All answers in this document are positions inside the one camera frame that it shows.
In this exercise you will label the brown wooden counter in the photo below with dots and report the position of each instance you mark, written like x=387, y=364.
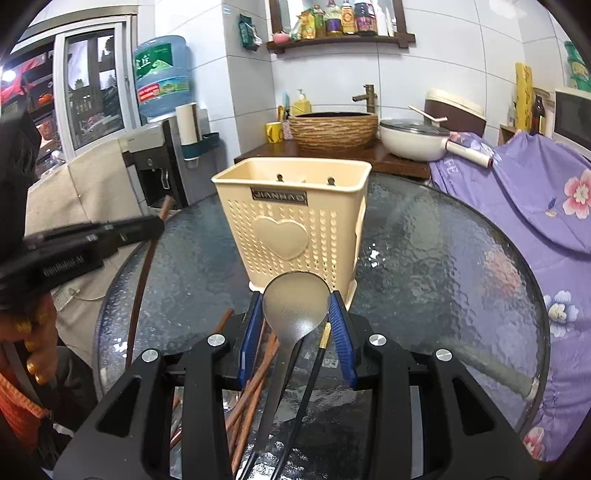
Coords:
x=374, y=153

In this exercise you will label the left hand with gold rings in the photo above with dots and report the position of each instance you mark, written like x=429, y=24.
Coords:
x=37, y=330

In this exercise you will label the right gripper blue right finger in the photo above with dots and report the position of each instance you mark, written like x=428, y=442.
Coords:
x=341, y=336

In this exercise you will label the purple floral cloth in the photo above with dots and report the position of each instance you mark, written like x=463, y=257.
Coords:
x=538, y=193

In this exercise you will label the water dispenser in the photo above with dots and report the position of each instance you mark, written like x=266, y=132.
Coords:
x=165, y=168

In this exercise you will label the white microwave oven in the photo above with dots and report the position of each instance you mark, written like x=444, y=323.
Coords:
x=572, y=119

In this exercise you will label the large steel spoon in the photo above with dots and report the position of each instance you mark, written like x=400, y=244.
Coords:
x=294, y=304

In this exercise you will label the yellow roll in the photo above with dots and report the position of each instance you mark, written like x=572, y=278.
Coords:
x=524, y=96

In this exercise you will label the blue water jug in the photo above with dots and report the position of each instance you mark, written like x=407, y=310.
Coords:
x=161, y=75

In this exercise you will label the beige cloth cover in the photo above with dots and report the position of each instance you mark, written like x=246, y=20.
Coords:
x=94, y=187

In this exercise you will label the paper cup stack holder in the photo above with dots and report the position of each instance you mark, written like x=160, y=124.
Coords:
x=194, y=142

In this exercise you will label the yellow mug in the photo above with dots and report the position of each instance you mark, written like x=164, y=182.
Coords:
x=274, y=132

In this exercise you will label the yellow label bottle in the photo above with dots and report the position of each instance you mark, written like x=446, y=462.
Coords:
x=348, y=18

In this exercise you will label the brown wooden chopstick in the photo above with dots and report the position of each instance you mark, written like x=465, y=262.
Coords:
x=176, y=428
x=271, y=349
x=138, y=297
x=239, y=433

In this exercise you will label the black chopstick gold band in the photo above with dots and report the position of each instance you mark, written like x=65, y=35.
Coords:
x=302, y=409

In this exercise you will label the beige plastic utensil holder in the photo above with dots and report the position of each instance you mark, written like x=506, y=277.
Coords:
x=296, y=214

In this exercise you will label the wooden wall shelf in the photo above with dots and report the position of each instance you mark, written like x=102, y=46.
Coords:
x=402, y=37

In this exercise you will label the green hanging packet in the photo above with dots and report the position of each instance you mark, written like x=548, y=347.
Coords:
x=248, y=35

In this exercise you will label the brown white rice cooker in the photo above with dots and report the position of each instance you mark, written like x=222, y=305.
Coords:
x=462, y=115

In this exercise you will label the white pan with lid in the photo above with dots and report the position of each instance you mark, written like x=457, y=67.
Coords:
x=420, y=142

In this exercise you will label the woven basket sink bowl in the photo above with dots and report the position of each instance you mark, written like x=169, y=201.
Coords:
x=326, y=131

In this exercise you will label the bronze faucet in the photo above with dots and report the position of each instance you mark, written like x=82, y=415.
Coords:
x=370, y=97

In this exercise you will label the dark sauce bottle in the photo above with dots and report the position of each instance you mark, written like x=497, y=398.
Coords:
x=365, y=18

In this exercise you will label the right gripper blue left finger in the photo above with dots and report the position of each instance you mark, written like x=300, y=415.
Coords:
x=250, y=340

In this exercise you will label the yellow soap bottle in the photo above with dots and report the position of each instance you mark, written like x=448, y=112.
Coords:
x=301, y=105

